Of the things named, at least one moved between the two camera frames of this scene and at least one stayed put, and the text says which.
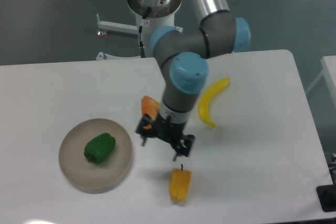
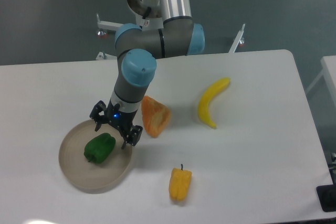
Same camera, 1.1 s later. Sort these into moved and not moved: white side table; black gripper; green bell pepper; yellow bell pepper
Moved: black gripper
Not moved: yellow bell pepper; white side table; green bell pepper
